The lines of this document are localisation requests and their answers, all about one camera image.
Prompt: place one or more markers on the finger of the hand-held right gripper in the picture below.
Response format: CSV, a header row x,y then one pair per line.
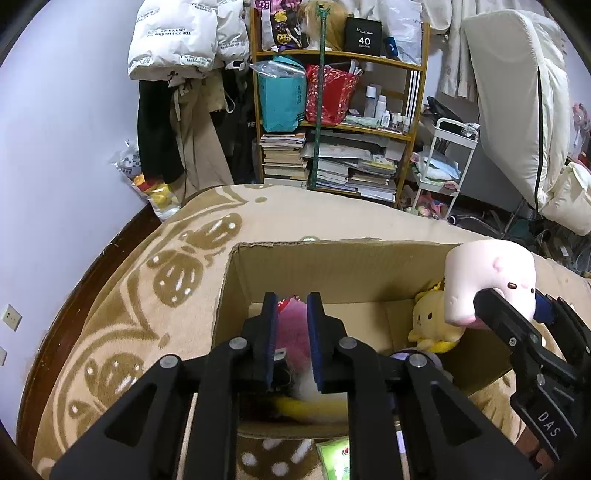
x,y
544,309
512,332

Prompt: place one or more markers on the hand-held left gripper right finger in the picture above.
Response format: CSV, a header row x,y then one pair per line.
x,y
315,341

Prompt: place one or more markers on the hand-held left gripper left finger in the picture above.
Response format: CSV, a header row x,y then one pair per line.
x,y
270,341

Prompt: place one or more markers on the pink plush bear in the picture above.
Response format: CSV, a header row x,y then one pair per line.
x,y
295,327

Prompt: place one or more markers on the pink squishy toy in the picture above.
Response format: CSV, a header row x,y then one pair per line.
x,y
485,272

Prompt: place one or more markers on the cardboard box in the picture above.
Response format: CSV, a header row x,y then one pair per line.
x,y
323,272

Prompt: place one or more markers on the yellow plush dog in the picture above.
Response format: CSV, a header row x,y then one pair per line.
x,y
429,323

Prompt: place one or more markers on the dark purple plush toy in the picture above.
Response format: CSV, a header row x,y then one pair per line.
x,y
398,355

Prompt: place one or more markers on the yellow and white plush toy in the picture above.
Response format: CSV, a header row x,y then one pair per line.
x,y
304,406

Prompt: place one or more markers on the cream cushion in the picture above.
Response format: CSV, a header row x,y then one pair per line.
x,y
570,198

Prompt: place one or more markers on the green tissue pack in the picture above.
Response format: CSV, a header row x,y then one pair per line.
x,y
334,461

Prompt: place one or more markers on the beige patterned blanket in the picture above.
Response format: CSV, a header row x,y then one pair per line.
x,y
138,332

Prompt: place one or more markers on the pile of colourful toys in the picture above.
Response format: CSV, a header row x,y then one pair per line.
x,y
427,205

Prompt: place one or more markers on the white trolley cart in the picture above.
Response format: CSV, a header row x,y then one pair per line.
x,y
466,157

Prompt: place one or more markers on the pile of books and magazines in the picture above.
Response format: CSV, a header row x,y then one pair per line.
x,y
360,170

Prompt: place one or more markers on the blue white folded cloths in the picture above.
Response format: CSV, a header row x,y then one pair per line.
x,y
436,168

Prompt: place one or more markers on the stack of books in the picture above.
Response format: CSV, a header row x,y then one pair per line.
x,y
281,157

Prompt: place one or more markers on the clear bag of toys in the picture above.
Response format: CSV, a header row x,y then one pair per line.
x,y
157,194

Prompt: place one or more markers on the green pole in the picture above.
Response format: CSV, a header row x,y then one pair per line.
x,y
316,138

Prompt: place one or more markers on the dark hanging garment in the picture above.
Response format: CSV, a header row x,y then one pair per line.
x,y
242,138

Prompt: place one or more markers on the white mattress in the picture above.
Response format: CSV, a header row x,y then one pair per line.
x,y
508,92

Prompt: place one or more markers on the black item on cart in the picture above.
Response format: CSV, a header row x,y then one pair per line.
x,y
438,108

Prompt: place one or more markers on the black coat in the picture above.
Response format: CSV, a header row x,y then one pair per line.
x,y
154,138

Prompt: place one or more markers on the teal bag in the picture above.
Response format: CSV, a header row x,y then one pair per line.
x,y
279,101

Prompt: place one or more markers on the group of cosmetic bottles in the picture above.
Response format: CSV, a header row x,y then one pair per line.
x,y
371,104

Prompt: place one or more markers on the red patterned bag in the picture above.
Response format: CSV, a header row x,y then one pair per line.
x,y
332,97

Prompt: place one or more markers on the floral white curtain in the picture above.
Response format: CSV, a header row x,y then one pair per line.
x,y
457,55

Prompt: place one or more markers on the wooden shelf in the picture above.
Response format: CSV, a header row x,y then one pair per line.
x,y
351,56

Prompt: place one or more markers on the black square box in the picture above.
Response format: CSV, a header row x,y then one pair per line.
x,y
363,37

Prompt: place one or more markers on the purple printed bag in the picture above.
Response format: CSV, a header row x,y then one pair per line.
x,y
281,27

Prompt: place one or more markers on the white puffer jacket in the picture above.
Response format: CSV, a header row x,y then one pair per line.
x,y
175,41

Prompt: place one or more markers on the white plastic bag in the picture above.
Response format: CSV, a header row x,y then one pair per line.
x,y
401,27

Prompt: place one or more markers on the blond wig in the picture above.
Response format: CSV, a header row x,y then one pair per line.
x,y
334,23

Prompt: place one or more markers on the chrome metal frame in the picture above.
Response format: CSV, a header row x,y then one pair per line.
x,y
480,224

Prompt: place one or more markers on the pink wall decoration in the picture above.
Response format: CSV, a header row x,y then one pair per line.
x,y
581,120

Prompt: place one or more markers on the white wall socket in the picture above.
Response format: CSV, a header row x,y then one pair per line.
x,y
2,356
11,317

